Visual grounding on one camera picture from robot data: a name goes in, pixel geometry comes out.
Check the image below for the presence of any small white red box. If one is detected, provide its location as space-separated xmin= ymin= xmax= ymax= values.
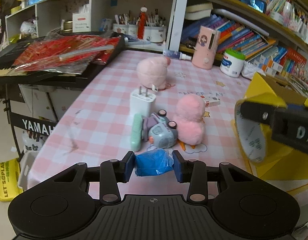
xmin=203 ymin=98 xmax=220 ymax=107

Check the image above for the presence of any white pen holder pot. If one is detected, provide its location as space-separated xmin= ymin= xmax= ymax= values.
xmin=143 ymin=26 xmax=167 ymax=43

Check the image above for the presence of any red tassel doll ornament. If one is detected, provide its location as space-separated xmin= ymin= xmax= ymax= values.
xmin=137 ymin=6 xmax=147 ymax=40

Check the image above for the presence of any black Yamaha keyboard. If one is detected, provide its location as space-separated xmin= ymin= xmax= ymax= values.
xmin=0 ymin=32 xmax=125 ymax=88

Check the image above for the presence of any pink plush duck toy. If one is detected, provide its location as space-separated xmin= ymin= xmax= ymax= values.
xmin=172 ymin=94 xmax=205 ymax=150

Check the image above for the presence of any red foil decoration bag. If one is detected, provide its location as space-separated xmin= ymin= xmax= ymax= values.
xmin=7 ymin=35 xmax=122 ymax=76

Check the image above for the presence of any yellow plastic bag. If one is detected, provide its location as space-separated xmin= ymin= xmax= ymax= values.
xmin=0 ymin=159 xmax=23 ymax=202

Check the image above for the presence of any yellow cardboard box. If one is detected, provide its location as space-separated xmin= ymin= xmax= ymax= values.
xmin=234 ymin=73 xmax=308 ymax=180

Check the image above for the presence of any black smartphone on shelf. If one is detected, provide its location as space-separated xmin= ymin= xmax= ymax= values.
xmin=239 ymin=0 xmax=267 ymax=13

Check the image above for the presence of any white drinking straws box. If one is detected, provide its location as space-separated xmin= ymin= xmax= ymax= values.
xmin=72 ymin=12 xmax=91 ymax=33

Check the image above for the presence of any grey blue toy camera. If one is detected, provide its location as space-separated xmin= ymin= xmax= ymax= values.
xmin=142 ymin=109 xmax=178 ymax=148

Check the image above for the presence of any white cubby shelf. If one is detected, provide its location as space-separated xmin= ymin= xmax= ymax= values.
xmin=5 ymin=0 xmax=176 ymax=52

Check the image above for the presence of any white wall charger plug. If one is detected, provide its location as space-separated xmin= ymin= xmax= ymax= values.
xmin=130 ymin=86 xmax=156 ymax=117

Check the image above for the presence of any pink cylindrical humidifier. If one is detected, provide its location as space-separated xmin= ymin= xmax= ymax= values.
xmin=192 ymin=26 xmax=221 ymax=70

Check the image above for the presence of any row of colourful books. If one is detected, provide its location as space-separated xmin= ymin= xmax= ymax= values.
xmin=179 ymin=14 xmax=278 ymax=59

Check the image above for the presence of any pale pink plush toy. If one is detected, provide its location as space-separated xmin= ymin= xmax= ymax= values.
xmin=137 ymin=56 xmax=171 ymax=90

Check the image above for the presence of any blue plastic bundle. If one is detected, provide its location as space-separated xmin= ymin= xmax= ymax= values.
xmin=135 ymin=148 xmax=174 ymax=177

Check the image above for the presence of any white storage bin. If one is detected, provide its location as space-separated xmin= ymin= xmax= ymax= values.
xmin=18 ymin=151 xmax=38 ymax=191

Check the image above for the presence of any white jar green lid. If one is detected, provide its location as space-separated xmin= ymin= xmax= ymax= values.
xmin=220 ymin=49 xmax=245 ymax=78

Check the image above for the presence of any mint green hair brush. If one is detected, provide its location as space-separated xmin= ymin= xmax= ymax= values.
xmin=130 ymin=113 xmax=143 ymax=152

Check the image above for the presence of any white quilted pouch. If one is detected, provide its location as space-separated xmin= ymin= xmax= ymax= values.
xmin=241 ymin=61 xmax=265 ymax=80

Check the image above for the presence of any pink checked tablecloth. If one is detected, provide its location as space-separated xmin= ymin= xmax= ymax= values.
xmin=27 ymin=49 xmax=308 ymax=205

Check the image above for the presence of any white spray bottle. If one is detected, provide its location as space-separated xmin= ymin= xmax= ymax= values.
xmin=162 ymin=49 xmax=192 ymax=61

